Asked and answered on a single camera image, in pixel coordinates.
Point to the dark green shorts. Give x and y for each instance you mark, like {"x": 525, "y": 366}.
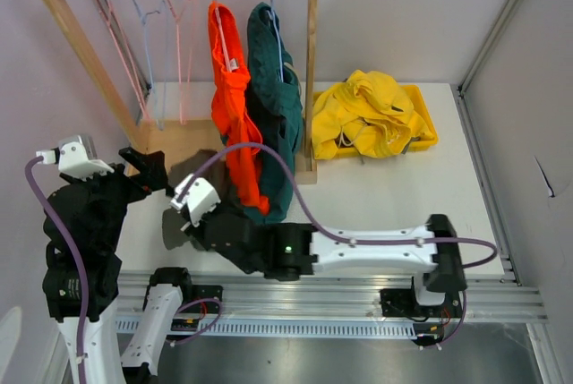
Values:
{"x": 276, "y": 109}

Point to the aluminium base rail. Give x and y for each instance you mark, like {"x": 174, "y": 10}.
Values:
{"x": 352, "y": 298}

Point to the light blue wire hanger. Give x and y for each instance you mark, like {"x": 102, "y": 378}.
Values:
{"x": 158, "y": 103}

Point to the blue wire hanger green shorts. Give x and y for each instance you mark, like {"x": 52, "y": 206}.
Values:
{"x": 274, "y": 21}

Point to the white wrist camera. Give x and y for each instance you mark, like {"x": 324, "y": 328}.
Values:
{"x": 193, "y": 198}
{"x": 76, "y": 157}

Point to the slotted cable duct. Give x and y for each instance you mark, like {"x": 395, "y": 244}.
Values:
{"x": 369, "y": 329}

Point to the olive green shorts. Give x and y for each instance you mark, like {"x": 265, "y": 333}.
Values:
{"x": 217, "y": 175}

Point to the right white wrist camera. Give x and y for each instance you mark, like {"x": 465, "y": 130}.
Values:
{"x": 193, "y": 198}

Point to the yellow shorts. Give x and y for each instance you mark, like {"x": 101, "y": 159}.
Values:
{"x": 369, "y": 114}

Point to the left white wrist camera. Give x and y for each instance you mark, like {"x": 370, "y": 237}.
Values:
{"x": 76, "y": 157}

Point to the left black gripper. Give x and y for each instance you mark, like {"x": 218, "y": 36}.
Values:
{"x": 150, "y": 164}

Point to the wooden clothes rack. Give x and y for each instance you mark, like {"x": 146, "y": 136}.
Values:
{"x": 180, "y": 141}

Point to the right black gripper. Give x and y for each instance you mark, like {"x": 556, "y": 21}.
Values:
{"x": 199, "y": 231}

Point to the grey shorts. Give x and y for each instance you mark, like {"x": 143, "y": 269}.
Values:
{"x": 403, "y": 152}

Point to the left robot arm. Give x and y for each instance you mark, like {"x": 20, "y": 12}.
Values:
{"x": 84, "y": 220}

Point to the pink wire hanger orange shorts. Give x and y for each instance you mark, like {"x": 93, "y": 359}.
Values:
{"x": 229, "y": 66}

